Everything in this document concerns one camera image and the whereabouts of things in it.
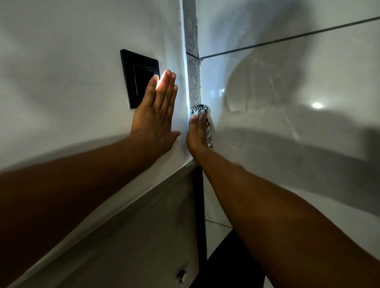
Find person's left hand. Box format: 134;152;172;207
131;70;181;158

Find person's right hand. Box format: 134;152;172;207
186;110;211;161

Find person's left forearm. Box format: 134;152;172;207
0;133;163;281

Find person's right forearm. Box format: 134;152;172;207
191;147;380;288

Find black wall switch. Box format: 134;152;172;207
120;49;160;109

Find black and white striped cloth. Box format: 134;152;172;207
190;104;214;150

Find white cabinet door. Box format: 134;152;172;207
7;165;200;288

